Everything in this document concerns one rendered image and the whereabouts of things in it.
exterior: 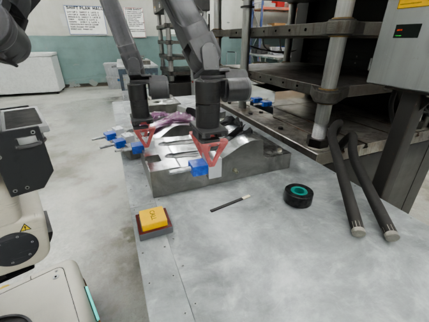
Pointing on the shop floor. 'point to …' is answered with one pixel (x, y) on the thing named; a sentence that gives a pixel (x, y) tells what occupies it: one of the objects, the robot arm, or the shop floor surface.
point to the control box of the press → (401, 82)
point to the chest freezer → (32, 75)
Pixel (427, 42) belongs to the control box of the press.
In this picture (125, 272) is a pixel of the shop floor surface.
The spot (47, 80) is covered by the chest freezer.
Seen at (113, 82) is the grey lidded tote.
